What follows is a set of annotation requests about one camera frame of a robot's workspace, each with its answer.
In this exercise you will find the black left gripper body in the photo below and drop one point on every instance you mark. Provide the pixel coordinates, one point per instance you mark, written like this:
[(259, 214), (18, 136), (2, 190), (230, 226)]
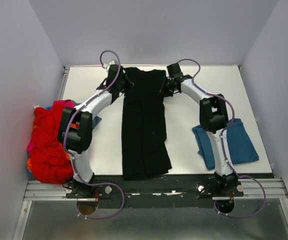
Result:
[(124, 83)]

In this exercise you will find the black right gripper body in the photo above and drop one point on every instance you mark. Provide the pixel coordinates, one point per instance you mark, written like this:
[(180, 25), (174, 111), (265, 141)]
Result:
[(167, 89)]

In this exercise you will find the black t-shirt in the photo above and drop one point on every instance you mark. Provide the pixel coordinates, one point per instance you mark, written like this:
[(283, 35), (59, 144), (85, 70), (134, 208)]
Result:
[(143, 130)]

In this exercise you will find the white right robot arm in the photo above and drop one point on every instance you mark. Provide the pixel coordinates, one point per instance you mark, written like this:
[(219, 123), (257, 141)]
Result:
[(213, 118)]

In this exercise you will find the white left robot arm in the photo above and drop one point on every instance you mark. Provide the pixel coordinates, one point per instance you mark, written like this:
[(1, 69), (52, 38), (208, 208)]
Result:
[(76, 125)]

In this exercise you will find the grey-blue t-shirt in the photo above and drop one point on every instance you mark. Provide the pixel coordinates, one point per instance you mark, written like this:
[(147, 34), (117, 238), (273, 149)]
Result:
[(96, 121)]

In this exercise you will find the magenta t-shirt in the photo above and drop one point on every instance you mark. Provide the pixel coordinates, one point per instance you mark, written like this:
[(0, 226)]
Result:
[(63, 103)]

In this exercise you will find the folded teal t-shirt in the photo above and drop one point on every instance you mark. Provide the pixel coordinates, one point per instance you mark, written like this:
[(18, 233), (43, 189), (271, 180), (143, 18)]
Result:
[(241, 148)]

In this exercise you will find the red t-shirt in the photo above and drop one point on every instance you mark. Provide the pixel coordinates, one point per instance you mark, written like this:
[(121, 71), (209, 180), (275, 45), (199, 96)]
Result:
[(50, 118)]

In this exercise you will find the orange t-shirt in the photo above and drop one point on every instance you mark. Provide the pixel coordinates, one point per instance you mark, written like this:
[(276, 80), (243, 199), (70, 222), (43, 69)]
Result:
[(29, 163)]

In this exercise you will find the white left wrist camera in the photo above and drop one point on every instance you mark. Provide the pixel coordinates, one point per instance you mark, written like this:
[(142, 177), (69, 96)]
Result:
[(106, 66)]

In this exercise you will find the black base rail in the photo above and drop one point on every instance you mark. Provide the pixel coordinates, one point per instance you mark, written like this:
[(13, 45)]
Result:
[(166, 191)]

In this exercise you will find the aluminium frame rail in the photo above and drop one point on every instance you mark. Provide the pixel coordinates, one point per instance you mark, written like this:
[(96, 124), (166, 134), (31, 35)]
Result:
[(274, 188)]

